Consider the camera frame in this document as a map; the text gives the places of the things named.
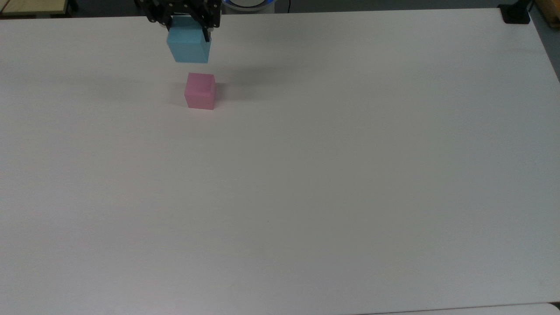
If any black camera pole with base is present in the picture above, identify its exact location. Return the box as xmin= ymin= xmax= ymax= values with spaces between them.
xmin=500 ymin=0 xmax=533 ymax=25

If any pink cube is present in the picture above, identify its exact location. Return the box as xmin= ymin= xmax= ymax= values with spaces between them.
xmin=184 ymin=73 xmax=216 ymax=110

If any wooden table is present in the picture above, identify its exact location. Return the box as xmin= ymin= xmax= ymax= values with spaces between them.
xmin=0 ymin=0 xmax=73 ymax=17

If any wooden board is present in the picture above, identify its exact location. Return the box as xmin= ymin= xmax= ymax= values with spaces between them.
xmin=534 ymin=0 xmax=560 ymax=29

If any blue cube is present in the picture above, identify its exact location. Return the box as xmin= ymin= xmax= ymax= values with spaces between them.
xmin=166 ymin=15 xmax=212 ymax=64

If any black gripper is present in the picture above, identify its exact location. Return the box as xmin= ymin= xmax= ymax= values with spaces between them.
xmin=135 ymin=0 xmax=222 ymax=43

